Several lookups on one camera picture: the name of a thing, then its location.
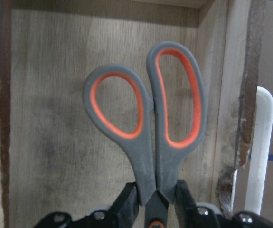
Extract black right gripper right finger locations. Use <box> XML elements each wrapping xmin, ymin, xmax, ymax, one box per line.
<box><xmin>174</xmin><ymin>180</ymin><xmax>273</xmax><ymax>228</ymax></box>

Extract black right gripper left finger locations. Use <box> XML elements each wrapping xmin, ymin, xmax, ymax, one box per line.
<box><xmin>35</xmin><ymin>182</ymin><xmax>139</xmax><ymax>228</ymax></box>

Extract grey orange scissors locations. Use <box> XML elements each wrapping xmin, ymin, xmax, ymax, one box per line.
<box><xmin>83</xmin><ymin>41</ymin><xmax>207</xmax><ymax>228</ymax></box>

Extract white drawer handle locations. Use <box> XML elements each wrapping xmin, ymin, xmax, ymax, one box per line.
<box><xmin>244</xmin><ymin>86</ymin><xmax>273</xmax><ymax>215</ymax></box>

